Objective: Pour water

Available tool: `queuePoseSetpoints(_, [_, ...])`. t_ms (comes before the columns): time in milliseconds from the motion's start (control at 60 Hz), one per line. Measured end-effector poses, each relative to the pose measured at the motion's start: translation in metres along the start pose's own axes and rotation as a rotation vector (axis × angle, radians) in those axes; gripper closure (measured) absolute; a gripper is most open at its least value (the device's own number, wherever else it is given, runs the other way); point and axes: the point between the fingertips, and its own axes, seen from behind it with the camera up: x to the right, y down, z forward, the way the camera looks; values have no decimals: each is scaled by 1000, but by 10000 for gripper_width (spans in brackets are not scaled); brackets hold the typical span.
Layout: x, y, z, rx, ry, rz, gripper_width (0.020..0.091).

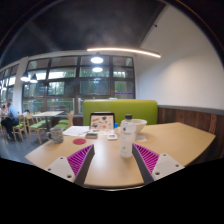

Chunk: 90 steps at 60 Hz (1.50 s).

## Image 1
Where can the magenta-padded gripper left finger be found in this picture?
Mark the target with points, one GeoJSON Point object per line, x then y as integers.
{"type": "Point", "coordinates": [59, 166]}

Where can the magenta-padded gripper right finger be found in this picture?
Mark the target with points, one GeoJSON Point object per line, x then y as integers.
{"type": "Point", "coordinates": [165, 165]}

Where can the clear plastic water bottle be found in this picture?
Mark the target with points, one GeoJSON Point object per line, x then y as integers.
{"type": "Point", "coordinates": [127, 138]}

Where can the grey patterned mug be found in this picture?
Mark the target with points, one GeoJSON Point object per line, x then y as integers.
{"type": "Point", "coordinates": [56, 135]}

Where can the flat round red coaster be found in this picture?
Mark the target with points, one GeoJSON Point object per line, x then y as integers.
{"type": "Point", "coordinates": [79, 141]}

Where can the white napkin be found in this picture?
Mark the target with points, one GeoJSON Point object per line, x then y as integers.
{"type": "Point", "coordinates": [141, 137]}

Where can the white paper sheet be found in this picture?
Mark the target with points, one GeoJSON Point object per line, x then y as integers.
{"type": "Point", "coordinates": [76, 130]}

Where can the dark wallet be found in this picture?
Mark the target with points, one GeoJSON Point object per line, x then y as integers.
{"type": "Point", "coordinates": [91, 135]}

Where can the group of green-seated wooden chairs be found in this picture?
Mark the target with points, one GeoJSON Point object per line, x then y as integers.
{"type": "Point", "coordinates": [36, 126]}

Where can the white bowl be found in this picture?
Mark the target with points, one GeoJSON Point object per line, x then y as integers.
{"type": "Point", "coordinates": [141, 125]}

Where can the light wooden dining table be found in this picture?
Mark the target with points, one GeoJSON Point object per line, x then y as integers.
{"type": "Point", "coordinates": [47, 114]}

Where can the small white flat device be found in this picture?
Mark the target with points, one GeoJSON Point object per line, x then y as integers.
{"type": "Point", "coordinates": [112, 136]}

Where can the sticker-covered tablet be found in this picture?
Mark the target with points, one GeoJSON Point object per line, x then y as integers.
{"type": "Point", "coordinates": [102, 122]}

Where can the small blue-capped tube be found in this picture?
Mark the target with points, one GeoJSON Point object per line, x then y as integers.
{"type": "Point", "coordinates": [116, 126]}

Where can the green upholstered bench back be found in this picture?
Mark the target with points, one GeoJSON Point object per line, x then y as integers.
{"type": "Point", "coordinates": [133, 108]}

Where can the person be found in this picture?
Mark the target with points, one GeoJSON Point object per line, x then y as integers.
{"type": "Point", "coordinates": [11, 120]}

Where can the group of black pendant lamps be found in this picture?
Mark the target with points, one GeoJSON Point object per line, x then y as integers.
{"type": "Point", "coordinates": [25, 77]}

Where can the round white ceiling lamp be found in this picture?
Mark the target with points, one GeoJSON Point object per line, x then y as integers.
{"type": "Point", "coordinates": [97, 59]}

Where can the curved linear ceiling light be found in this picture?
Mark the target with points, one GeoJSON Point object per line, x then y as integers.
{"type": "Point", "coordinates": [123, 50]}

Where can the dark-framed window wall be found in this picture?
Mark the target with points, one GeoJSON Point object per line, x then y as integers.
{"type": "Point", "coordinates": [66, 86]}

